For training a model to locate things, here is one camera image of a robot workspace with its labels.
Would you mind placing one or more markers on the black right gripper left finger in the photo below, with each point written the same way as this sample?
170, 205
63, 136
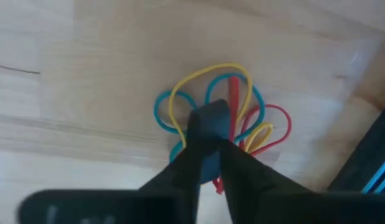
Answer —
186, 180

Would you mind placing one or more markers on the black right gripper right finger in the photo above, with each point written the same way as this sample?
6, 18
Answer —
242, 180

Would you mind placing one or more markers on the black wide rubber band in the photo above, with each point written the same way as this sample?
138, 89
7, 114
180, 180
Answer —
211, 121

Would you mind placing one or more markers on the red rubber band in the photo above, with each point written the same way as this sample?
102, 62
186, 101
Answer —
288, 127
233, 93

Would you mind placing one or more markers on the blue rubber band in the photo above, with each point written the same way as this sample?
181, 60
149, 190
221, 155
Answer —
158, 115

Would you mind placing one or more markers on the yellow rubber band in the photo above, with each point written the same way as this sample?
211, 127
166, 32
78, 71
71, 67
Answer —
211, 67

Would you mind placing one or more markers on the black aluminium table frame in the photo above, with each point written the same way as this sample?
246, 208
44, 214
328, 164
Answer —
360, 161

